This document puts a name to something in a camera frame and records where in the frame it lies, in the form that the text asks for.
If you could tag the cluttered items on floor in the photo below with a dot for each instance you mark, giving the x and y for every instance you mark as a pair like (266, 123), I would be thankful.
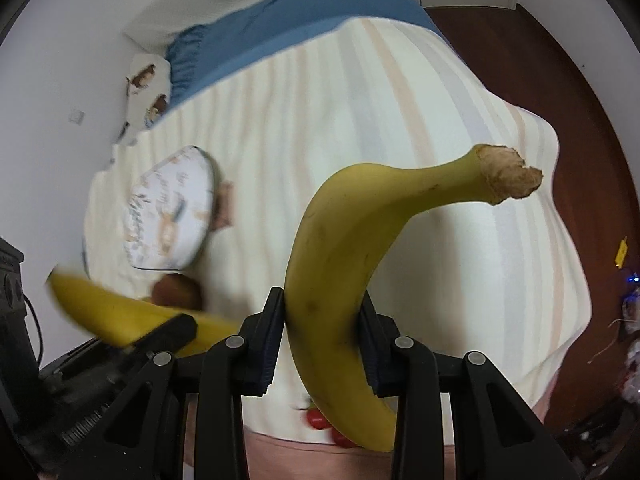
(626, 324)

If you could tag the bear print pillow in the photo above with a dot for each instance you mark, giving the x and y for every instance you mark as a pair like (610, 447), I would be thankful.
(148, 95)

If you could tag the yellow banana with stem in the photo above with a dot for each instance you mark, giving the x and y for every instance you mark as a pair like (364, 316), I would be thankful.
(346, 230)

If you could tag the red cherry tomato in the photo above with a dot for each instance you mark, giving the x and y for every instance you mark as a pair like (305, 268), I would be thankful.
(316, 420)
(340, 440)

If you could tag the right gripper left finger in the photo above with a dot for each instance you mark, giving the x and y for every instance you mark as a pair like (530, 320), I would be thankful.
(241, 365)

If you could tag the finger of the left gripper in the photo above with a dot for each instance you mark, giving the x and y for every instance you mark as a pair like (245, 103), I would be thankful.
(170, 337)

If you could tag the blue bed sheet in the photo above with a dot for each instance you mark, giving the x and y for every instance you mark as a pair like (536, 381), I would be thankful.
(204, 54)

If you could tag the oval patterned ceramic plate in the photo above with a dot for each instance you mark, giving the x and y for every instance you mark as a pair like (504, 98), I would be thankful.
(169, 211)

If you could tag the striped cream blanket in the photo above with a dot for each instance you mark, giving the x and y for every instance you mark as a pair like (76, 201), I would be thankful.
(501, 280)

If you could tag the brown blanket label tag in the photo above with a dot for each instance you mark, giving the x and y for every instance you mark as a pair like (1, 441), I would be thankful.
(222, 216)

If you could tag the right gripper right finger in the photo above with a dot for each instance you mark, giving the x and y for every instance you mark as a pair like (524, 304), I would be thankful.
(400, 367)

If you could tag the dark red brown apple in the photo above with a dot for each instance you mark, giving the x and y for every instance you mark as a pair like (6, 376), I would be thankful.
(177, 290)

